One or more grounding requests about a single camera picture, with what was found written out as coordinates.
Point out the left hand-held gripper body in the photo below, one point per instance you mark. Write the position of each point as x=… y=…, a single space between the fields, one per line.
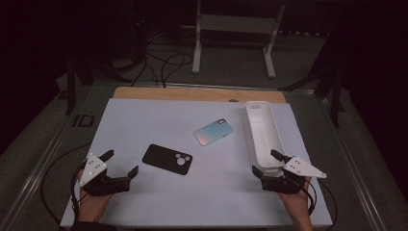
x=99 y=184

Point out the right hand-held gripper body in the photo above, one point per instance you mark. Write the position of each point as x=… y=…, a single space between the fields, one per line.
x=282 y=184

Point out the white plastic tray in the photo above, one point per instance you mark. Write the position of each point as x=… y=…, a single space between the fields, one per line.
x=264 y=134

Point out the black phone case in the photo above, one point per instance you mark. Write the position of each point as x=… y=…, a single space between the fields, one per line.
x=162 y=159

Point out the iridescent phone case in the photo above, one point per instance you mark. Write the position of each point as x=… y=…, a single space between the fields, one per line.
x=213 y=132

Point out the person's left hand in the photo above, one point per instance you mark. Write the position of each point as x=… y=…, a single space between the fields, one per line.
x=93 y=207

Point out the person's right hand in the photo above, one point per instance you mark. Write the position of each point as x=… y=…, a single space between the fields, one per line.
x=300 y=205

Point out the black rectangular floor plate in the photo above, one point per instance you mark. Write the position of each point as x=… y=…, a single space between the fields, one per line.
x=84 y=121

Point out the white table mat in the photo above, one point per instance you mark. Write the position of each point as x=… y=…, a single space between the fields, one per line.
x=192 y=192

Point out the black stand legs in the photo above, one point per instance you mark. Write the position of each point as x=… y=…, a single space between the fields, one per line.
x=335 y=102
x=70 y=93

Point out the white metal stand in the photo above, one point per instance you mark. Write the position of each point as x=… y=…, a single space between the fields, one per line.
x=235 y=24

